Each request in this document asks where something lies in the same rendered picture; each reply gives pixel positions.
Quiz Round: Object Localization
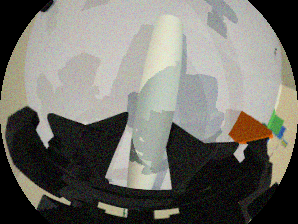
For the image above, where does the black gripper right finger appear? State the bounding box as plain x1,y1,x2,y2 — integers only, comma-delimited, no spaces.
166,123,239,189

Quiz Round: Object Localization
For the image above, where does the pale cream cylinder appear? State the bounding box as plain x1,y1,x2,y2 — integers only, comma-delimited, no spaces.
126,15,184,189

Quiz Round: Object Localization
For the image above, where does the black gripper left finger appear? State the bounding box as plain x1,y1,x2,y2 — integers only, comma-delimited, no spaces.
47,112,129,181

